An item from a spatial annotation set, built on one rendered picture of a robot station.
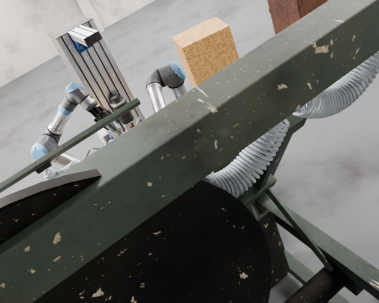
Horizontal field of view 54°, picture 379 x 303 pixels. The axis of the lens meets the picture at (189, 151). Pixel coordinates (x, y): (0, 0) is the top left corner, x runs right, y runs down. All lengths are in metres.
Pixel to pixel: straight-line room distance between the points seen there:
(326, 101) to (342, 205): 2.50
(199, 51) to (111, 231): 3.20
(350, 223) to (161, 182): 2.70
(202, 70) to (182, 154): 3.20
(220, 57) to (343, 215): 1.84
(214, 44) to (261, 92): 3.11
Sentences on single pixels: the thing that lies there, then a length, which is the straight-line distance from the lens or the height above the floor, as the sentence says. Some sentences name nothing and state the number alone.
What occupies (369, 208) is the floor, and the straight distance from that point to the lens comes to 3.27.
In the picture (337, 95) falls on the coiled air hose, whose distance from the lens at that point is 0.87.
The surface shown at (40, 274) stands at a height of 2.14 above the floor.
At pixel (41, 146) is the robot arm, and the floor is 1.58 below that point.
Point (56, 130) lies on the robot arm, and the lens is 2.38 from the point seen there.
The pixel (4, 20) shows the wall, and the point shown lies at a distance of 10.54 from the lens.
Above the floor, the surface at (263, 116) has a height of 2.13.
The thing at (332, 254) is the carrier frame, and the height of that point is 0.79.
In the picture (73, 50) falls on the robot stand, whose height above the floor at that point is 1.93.
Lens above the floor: 2.48
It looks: 35 degrees down
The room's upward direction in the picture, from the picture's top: 25 degrees counter-clockwise
